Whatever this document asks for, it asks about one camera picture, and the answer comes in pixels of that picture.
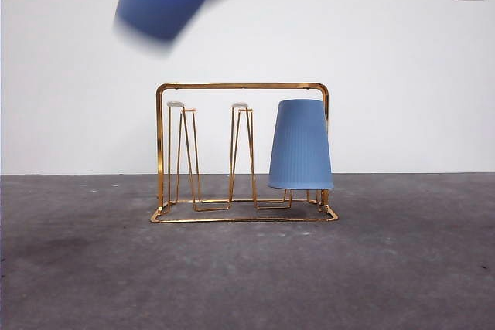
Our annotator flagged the gold wire cup rack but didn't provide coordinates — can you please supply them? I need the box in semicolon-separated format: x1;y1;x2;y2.
149;81;340;224

